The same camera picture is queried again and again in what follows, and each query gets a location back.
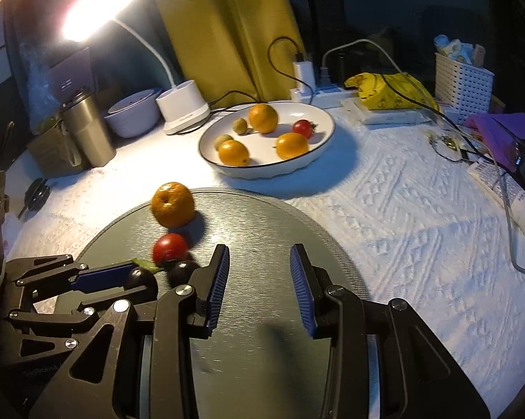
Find dark plum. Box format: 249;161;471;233
124;267;158;303
165;259;200;288

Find red tomato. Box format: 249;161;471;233
292;119;316;140
152;233;188;266

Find large dimpled orange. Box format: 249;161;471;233
151;182;195;229

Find small orange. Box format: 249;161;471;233
275;132;309;160
218;140;250;168

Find orange with stem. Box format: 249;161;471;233
248;103;278;134

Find green leaf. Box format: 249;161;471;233
132;258;163;274

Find black small bowls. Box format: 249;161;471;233
17;178;50;220

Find cardboard box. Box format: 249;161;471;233
27;120;91;179

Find white tablecloth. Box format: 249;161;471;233
5;109;525;417

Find round grey placemat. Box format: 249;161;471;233
54;187;371;419

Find steel travel tumbler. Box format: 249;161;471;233
60;86;116;168

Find plastic bag of fruit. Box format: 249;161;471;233
20;44;60;135

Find lavender bowl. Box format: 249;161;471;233
104;88;162;139

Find tablet screen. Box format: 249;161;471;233
47;47;96;104

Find white tube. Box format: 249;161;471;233
467;159;525;235

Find white desk lamp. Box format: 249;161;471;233
60;0;212;137

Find white flat box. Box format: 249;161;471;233
341;97;427;126

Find purple cloth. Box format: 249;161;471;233
464;112;525;172

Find white power strip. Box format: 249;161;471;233
290;86;357;109

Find yellow snack bag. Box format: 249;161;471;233
345;72;438;111

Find white woven basket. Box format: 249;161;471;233
434;34;494;116

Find yellow curtain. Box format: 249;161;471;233
155;0;303;107

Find white charger plug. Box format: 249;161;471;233
294;61;315;96

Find black cable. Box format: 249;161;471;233
174;35;318;137

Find white cable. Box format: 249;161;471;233
321;38;404;86

